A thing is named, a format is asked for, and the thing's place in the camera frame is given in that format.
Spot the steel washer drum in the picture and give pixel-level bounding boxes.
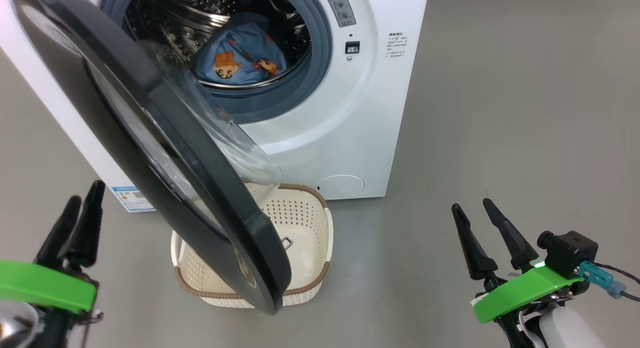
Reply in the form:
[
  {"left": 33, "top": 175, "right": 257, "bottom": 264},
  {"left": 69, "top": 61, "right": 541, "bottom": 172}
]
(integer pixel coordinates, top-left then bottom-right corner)
[{"left": 122, "top": 0, "right": 313, "bottom": 90}]

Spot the round white filter cover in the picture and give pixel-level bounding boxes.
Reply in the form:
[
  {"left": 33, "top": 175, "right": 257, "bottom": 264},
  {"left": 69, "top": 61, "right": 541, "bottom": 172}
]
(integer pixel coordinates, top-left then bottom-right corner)
[{"left": 316, "top": 175, "right": 366, "bottom": 199}]

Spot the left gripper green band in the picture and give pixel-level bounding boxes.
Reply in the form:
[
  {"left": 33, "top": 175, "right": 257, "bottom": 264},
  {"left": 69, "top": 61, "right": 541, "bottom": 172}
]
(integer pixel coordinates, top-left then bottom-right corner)
[{"left": 0, "top": 180, "right": 106, "bottom": 315}]

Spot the thin black right camera cable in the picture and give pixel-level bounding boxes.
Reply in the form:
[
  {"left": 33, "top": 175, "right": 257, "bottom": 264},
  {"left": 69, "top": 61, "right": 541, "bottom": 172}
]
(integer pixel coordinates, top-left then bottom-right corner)
[{"left": 595, "top": 262, "right": 640, "bottom": 285}]

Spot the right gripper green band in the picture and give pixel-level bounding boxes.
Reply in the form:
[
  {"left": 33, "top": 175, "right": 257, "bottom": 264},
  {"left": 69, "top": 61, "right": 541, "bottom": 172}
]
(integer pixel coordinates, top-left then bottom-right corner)
[{"left": 451, "top": 198, "right": 583, "bottom": 325}]

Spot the cream perforated laundry basket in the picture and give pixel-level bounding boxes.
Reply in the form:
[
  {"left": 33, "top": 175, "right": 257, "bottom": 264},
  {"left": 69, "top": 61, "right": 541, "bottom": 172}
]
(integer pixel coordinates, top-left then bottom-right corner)
[{"left": 170, "top": 183, "right": 334, "bottom": 309}]

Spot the grey instruction sticker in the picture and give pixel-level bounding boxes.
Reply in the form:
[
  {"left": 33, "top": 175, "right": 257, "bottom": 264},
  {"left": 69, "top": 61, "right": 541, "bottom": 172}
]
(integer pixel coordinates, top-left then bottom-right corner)
[{"left": 322, "top": 0, "right": 357, "bottom": 28}]

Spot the blue energy label sticker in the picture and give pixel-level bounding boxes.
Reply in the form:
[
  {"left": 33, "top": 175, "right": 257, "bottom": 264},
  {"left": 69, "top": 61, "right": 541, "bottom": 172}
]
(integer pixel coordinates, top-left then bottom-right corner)
[{"left": 111, "top": 186, "right": 156, "bottom": 212}]

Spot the white front-load washing machine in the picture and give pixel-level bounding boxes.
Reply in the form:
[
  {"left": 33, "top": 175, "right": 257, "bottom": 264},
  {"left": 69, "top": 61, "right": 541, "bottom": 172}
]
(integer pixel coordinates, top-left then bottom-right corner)
[{"left": 0, "top": 0, "right": 430, "bottom": 212}]

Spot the right cable with teal connector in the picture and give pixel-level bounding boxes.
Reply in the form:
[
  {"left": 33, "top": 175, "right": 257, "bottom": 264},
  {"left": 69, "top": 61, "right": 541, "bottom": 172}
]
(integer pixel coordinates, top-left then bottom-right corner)
[{"left": 575, "top": 261, "right": 640, "bottom": 304}]

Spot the black round glass washer door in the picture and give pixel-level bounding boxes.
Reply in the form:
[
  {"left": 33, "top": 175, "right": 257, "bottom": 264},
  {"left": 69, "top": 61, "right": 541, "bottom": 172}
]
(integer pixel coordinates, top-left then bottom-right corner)
[{"left": 11, "top": 0, "right": 292, "bottom": 316}]

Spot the blue garment with orange print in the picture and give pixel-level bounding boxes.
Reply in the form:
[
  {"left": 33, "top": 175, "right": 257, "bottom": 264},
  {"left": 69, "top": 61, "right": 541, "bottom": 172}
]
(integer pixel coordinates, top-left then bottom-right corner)
[{"left": 193, "top": 11, "right": 288, "bottom": 85}]

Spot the grey rubber door gasket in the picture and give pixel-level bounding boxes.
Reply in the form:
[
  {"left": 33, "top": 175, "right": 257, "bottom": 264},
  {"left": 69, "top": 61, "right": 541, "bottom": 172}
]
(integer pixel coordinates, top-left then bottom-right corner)
[{"left": 100, "top": 0, "right": 334, "bottom": 124}]

